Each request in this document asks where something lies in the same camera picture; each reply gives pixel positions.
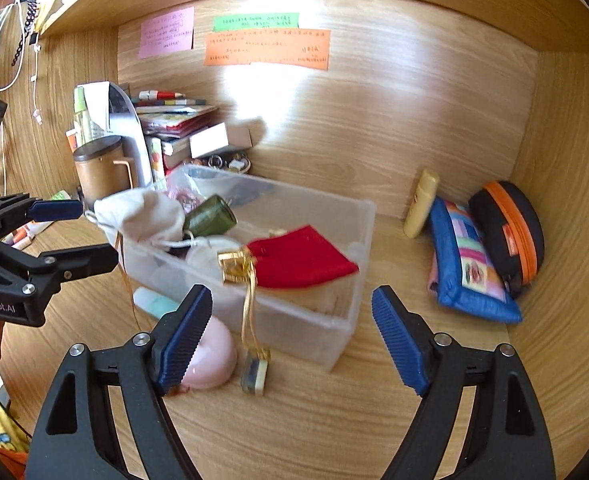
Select orange label tube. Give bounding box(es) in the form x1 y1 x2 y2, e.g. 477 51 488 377
5 221 50 250

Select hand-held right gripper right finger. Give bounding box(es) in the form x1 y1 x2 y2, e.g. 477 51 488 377
371 285 558 480

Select pink mesh bag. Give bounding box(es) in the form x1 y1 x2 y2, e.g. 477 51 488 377
167 167 208 213

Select blue patchwork pouch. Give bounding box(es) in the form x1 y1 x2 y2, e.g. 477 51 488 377
427 196 524 324

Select green paper note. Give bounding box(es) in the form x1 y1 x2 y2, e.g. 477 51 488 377
212 12 300 32

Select black case with orange zipper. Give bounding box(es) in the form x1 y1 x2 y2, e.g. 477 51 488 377
469 180 545 296

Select clear plastic storage box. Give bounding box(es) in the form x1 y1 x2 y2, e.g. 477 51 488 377
119 162 378 373

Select small white cardboard box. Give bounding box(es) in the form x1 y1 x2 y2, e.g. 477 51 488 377
189 121 252 159

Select pale teal tube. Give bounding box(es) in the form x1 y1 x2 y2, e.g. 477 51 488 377
133 287 181 320

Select orange paper note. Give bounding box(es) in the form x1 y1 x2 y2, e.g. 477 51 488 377
204 29 331 72

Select red drawstring pouch gold cord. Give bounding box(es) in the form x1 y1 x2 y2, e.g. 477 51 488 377
218 225 360 396

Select brown mug with lid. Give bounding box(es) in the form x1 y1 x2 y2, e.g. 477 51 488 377
73 136 138 203

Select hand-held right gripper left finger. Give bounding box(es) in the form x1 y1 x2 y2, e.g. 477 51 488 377
24 284 214 480

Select yellow tube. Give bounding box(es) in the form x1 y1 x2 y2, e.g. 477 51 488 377
403 168 440 239

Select black beaded string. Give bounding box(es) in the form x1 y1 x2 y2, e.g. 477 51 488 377
10 0 39 68

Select white printed paper sheet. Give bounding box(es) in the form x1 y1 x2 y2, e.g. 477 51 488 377
82 81 111 141

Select orange clothing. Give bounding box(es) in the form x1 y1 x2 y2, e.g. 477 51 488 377
0 447 30 480

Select bowl of small trinkets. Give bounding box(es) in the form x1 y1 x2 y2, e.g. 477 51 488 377
194 150 252 173

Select dark green jar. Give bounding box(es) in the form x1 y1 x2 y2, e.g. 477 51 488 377
183 194 238 237

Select pink paper note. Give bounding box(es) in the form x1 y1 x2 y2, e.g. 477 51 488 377
138 6 195 60

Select yellow printed cloth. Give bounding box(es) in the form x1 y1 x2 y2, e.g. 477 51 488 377
0 390 30 456

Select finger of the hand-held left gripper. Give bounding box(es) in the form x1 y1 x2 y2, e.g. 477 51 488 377
0 242 120 291
0 194 84 233

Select stack of books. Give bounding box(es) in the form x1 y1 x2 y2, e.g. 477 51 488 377
134 99 220 138

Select pink round case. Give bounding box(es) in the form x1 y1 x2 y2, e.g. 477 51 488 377
179 315 238 391

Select white drawstring cloth pouch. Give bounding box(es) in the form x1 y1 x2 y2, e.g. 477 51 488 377
84 187 188 248

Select fruit print book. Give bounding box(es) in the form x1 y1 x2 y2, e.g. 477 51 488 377
147 137 165 181

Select wooden desktop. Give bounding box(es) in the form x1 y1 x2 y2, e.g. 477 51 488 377
0 210 565 480

